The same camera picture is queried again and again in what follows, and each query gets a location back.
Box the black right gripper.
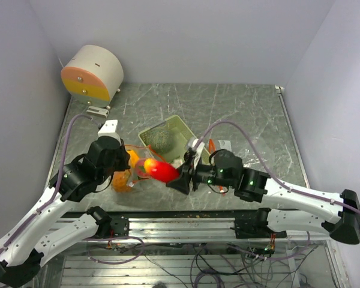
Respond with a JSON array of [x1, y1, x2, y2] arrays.
[[167, 154, 235, 194]]

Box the red yellow toy mango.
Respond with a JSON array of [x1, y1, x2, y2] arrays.
[[143, 158, 179, 183]]

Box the orange toy pineapple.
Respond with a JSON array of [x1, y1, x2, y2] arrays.
[[111, 170, 131, 193]]

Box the clear zip bag orange zipper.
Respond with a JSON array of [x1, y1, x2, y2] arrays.
[[111, 145, 165, 193]]

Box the orange toy bell pepper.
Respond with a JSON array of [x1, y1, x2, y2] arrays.
[[127, 150, 140, 169]]

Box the pink toy peach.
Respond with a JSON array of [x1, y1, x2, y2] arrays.
[[134, 158, 149, 179]]

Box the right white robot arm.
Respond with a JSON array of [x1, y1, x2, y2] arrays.
[[166, 149, 360, 245]]

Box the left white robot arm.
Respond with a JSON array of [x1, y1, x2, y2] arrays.
[[0, 133, 130, 287]]

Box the spare clear zip bag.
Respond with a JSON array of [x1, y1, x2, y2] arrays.
[[208, 138, 276, 170]]

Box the white toy garlic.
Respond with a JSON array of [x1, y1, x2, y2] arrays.
[[171, 158, 184, 168]]

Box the pale green plastic basket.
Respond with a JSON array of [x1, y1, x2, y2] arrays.
[[138, 115, 196, 163]]

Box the green netted toy melon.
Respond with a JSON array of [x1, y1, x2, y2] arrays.
[[146, 127, 173, 154]]

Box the beige drum orange yellow face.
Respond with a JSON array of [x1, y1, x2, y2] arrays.
[[61, 44, 124, 108]]

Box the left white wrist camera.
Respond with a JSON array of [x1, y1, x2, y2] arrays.
[[98, 119, 121, 141]]

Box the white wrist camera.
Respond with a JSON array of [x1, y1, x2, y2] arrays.
[[184, 137, 205, 169], [98, 119, 121, 141]]

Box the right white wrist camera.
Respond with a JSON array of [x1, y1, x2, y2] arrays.
[[184, 137, 205, 169]]

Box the small white bracket block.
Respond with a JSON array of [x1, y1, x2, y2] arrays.
[[86, 106, 109, 118]]

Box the aluminium rail frame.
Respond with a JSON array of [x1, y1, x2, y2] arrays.
[[44, 209, 337, 241]]

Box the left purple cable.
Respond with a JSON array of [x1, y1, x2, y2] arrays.
[[0, 113, 94, 268]]

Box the purple cable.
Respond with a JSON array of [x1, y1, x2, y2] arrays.
[[194, 119, 360, 231], [0, 113, 94, 268]]

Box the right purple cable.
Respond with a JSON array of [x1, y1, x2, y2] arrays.
[[194, 119, 360, 231]]

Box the loose cables under table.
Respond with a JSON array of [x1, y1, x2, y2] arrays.
[[83, 233, 319, 288]]

